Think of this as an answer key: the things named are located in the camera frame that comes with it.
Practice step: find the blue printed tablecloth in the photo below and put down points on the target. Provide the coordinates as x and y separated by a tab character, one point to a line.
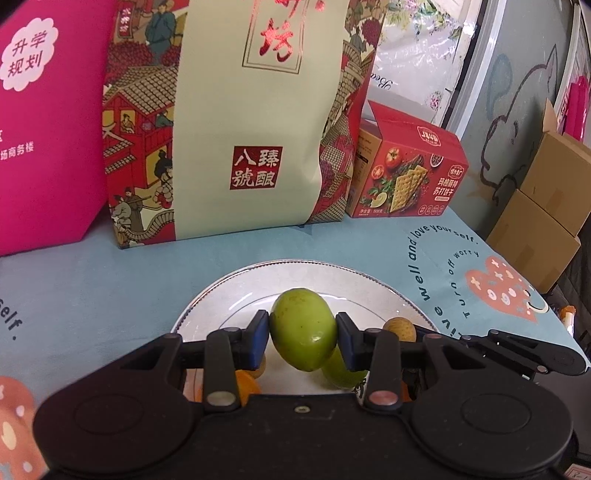
92	300

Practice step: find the pink paper bag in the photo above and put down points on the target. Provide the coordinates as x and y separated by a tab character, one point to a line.
46	115

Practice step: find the medium orange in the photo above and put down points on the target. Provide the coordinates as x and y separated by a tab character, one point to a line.
248	386

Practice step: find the tan longan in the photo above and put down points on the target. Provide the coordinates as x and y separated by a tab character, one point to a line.
400	328

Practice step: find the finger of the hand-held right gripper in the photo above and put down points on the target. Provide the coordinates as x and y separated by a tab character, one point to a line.
531	348

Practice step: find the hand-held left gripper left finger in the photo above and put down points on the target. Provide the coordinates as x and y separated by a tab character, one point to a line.
259	339

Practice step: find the brown cardboard box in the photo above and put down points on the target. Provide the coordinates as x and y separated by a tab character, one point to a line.
531	240
554	161

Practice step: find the white plate with blue rim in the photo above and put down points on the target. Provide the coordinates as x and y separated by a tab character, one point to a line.
221	304

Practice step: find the small orange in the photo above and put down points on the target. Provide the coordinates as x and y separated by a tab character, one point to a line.
406	392

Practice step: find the pink packet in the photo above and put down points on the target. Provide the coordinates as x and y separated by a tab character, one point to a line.
579	101

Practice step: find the large green jujube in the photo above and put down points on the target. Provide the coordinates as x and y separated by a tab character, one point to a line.
302	330

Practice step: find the white floral plastic bag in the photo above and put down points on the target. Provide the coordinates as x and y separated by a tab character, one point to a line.
406	60

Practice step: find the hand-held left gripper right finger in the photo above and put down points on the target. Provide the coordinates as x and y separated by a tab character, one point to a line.
347	344

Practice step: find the white pole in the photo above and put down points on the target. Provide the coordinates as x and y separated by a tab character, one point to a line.
466	78

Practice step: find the red cracker box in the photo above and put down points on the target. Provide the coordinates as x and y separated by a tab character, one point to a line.
406	175

